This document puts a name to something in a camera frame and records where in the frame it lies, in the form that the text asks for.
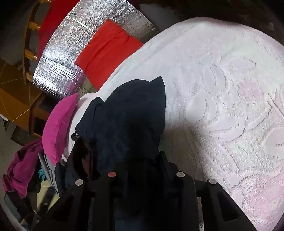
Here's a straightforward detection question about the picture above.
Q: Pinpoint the navy blue zip jacket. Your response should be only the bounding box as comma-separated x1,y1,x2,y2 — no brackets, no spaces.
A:
61,77,174,230

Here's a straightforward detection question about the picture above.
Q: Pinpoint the cream leather sofa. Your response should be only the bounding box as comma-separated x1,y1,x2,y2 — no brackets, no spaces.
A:
33,180,59,213

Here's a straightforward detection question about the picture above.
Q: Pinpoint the grey garment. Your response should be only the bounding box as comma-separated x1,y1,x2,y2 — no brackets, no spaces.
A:
38,152,59,195

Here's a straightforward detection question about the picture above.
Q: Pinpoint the teal garment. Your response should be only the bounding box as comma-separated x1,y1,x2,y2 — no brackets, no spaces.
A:
38,167,47,182

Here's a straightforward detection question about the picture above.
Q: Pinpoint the purple fleece garment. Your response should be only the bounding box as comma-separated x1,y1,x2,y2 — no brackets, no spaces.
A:
2,138,43,199

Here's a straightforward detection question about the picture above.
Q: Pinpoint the magenta pillow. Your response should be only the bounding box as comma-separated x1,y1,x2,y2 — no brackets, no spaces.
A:
42,93,78,165

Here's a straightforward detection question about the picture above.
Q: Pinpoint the white embossed bed cover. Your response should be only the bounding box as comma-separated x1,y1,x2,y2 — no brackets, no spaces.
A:
69,17,283,230

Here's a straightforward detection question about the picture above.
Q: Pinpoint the brown wooden pillar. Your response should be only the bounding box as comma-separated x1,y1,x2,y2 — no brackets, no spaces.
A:
1,59,50,137

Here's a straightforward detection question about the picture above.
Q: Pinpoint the red pillow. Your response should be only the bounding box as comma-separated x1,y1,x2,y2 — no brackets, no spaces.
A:
75,19,143,90

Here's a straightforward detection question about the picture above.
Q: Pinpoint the silver foil insulation panel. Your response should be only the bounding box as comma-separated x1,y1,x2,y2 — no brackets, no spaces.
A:
32,0,158,99

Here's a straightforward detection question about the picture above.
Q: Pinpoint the red blanket on railing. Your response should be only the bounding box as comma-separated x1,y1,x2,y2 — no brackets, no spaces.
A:
38,0,79,58

